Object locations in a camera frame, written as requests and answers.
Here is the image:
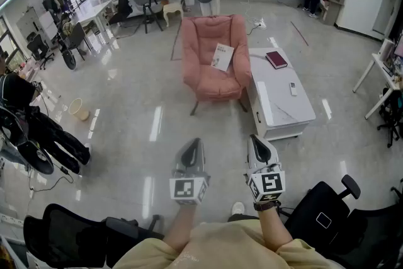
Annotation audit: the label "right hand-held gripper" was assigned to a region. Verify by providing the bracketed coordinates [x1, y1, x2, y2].
[244, 134, 287, 204]

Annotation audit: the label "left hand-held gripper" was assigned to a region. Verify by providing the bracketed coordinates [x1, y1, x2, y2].
[169, 137, 211, 206]

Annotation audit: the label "pink padded armchair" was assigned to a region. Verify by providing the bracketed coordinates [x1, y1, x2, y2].
[180, 13, 253, 117]

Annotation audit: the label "white book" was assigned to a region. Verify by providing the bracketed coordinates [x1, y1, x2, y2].
[210, 43, 236, 72]

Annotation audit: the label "person's left forearm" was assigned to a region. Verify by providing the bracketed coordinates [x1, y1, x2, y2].
[162, 203, 205, 253]

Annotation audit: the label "person's right forearm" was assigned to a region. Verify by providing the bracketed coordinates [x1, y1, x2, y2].
[256, 206, 304, 255]

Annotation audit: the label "maroon book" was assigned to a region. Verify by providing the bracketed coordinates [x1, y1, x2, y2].
[265, 50, 289, 70]

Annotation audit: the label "person's white shoe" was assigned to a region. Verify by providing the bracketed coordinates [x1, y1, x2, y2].
[231, 201, 246, 217]

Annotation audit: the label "person's dark trousers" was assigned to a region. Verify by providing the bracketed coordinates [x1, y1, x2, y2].
[227, 213, 259, 222]

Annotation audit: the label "black smartphone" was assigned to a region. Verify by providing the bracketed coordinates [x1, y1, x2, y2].
[315, 212, 332, 229]

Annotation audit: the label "person's beige shirt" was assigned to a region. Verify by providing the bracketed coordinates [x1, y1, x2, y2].
[112, 219, 344, 269]

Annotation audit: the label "white coffee table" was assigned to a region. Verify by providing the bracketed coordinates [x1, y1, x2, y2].
[246, 47, 317, 141]

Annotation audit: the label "black office chair with headrest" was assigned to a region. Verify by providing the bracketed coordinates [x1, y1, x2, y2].
[282, 174, 403, 269]

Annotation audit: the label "black mesh office chair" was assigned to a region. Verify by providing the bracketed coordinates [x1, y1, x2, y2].
[23, 203, 165, 269]

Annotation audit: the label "beige wastebasket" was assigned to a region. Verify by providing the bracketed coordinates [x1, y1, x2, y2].
[68, 98, 91, 122]

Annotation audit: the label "white desk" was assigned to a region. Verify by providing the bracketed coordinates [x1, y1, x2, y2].
[352, 38, 403, 120]

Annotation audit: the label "white stool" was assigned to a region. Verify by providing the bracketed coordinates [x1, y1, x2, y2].
[162, 2, 184, 28]

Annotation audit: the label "grey chair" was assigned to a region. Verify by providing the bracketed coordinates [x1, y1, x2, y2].
[133, 0, 165, 35]

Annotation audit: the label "black swivel chair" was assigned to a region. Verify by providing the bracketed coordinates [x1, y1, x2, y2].
[108, 0, 134, 26]

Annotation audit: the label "white cabinet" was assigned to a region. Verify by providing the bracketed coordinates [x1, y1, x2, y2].
[15, 7, 59, 42]

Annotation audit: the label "black power adapter with cable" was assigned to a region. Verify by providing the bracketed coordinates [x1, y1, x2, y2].
[27, 165, 75, 193]

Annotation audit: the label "white cable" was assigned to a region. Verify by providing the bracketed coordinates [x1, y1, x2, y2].
[241, 0, 268, 36]

